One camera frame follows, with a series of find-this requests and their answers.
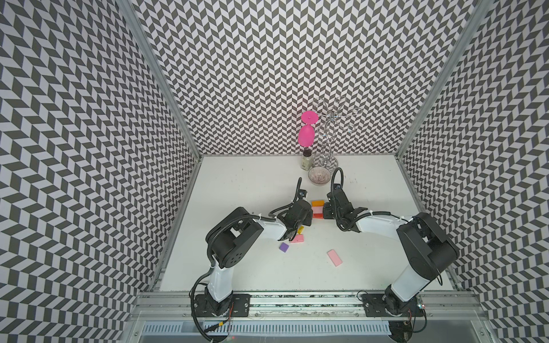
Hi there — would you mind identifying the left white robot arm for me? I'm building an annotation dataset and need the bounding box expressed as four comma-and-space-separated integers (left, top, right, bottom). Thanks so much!
190, 200, 313, 317

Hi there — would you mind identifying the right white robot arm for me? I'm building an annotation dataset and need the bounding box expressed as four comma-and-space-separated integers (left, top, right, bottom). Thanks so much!
323, 188, 460, 317

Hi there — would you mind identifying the pink rectangular wood block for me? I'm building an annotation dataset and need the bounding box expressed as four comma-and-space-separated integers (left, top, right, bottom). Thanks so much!
291, 234, 305, 244

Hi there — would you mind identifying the striped ceramic bowl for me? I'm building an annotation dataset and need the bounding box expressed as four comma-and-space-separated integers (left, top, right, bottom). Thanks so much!
308, 167, 332, 186

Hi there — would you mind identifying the purple wood cube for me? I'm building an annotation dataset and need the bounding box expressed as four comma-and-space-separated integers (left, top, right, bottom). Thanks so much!
279, 242, 290, 252

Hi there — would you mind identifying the glass spice jar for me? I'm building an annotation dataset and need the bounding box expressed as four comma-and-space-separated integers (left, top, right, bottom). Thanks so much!
301, 147, 314, 171

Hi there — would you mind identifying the pink lamp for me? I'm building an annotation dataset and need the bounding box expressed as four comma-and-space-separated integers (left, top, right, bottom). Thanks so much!
298, 111, 319, 147

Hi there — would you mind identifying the chrome wire stand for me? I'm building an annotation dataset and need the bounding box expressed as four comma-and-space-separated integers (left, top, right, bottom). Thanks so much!
312, 98, 365, 174

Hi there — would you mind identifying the metal base rail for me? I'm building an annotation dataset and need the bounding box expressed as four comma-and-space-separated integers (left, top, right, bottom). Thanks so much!
120, 290, 494, 342

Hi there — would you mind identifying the right corner metal post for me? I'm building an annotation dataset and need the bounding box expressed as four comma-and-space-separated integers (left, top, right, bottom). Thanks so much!
395, 0, 494, 161

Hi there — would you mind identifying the corner metal post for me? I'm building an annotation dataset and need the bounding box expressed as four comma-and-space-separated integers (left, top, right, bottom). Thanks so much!
117, 0, 202, 159
395, 0, 494, 161

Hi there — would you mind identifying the left corner metal post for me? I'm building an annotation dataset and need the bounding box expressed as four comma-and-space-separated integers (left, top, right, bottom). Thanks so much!
117, 0, 202, 159

